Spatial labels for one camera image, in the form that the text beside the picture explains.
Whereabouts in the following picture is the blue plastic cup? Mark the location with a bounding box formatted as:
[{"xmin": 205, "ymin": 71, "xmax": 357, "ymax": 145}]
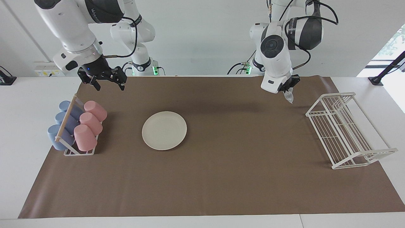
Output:
[
  {"xmin": 59, "ymin": 101, "xmax": 83, "ymax": 121},
  {"xmin": 47, "ymin": 124, "xmax": 76, "ymax": 151},
  {"xmin": 55, "ymin": 111, "xmax": 79, "ymax": 133}
]

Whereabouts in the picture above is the black left base cable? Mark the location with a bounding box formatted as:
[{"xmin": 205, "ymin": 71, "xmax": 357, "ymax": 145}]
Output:
[{"xmin": 227, "ymin": 49, "xmax": 257, "ymax": 75}]

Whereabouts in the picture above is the pink plastic cup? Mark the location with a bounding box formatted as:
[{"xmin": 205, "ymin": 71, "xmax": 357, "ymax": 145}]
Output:
[
  {"xmin": 74, "ymin": 124, "xmax": 97, "ymax": 152},
  {"xmin": 79, "ymin": 112, "xmax": 103, "ymax": 136},
  {"xmin": 84, "ymin": 101, "xmax": 108, "ymax": 122}
]

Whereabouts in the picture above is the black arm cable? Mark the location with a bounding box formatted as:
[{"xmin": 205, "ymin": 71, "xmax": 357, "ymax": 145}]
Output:
[
  {"xmin": 103, "ymin": 16, "xmax": 138, "ymax": 59},
  {"xmin": 267, "ymin": 0, "xmax": 339, "ymax": 71}
]

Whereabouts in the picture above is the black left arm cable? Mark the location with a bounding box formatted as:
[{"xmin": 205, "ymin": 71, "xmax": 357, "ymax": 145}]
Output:
[{"xmin": 267, "ymin": 0, "xmax": 339, "ymax": 71}]

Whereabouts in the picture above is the cream round plate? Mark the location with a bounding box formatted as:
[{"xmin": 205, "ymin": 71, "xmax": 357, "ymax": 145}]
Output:
[{"xmin": 142, "ymin": 111, "xmax": 187, "ymax": 151}]

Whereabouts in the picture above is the brown paper table mat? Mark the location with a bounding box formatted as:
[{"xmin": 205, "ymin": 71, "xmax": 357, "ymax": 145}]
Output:
[{"xmin": 18, "ymin": 76, "xmax": 405, "ymax": 219}]

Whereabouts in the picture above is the black angled stand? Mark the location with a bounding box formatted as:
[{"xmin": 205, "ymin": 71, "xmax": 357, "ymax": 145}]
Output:
[{"xmin": 368, "ymin": 51, "xmax": 405, "ymax": 86}]

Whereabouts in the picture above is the white wall socket box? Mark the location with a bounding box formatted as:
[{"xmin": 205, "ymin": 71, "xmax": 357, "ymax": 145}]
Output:
[{"xmin": 34, "ymin": 61, "xmax": 65, "ymax": 77}]

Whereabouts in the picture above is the black base cable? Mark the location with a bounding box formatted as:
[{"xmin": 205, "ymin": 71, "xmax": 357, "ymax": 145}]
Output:
[
  {"xmin": 227, "ymin": 49, "xmax": 257, "ymax": 75},
  {"xmin": 120, "ymin": 61, "xmax": 133, "ymax": 76}
]

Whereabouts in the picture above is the wooden white cup rack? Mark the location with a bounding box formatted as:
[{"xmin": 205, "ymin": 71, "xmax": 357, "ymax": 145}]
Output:
[{"xmin": 55, "ymin": 94, "xmax": 103, "ymax": 156}]

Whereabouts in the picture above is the white wire dish rack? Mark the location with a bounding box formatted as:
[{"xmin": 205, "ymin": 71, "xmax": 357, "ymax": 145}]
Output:
[{"xmin": 305, "ymin": 92, "xmax": 398, "ymax": 170}]

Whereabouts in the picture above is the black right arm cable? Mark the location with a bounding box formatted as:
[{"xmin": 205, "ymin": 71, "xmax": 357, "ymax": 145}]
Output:
[{"xmin": 103, "ymin": 16, "xmax": 138, "ymax": 59}]

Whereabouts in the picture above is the black right base cable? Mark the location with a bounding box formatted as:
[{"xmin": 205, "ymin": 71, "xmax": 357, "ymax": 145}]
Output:
[{"xmin": 120, "ymin": 61, "xmax": 133, "ymax": 76}]

